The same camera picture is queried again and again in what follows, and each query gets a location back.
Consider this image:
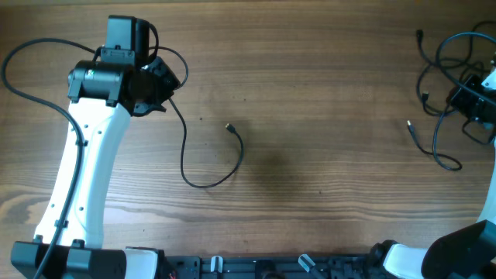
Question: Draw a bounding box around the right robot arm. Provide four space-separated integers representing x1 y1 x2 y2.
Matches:
366 71 495 278

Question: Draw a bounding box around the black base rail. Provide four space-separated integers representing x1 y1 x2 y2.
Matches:
157 254 387 279

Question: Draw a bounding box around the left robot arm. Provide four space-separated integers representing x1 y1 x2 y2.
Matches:
11 15 180 278

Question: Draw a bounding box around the black left camera cable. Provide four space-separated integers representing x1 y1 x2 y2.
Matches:
0 37 98 279

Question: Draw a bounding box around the black USB cable with free end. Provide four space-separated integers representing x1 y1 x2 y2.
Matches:
157 45 245 190

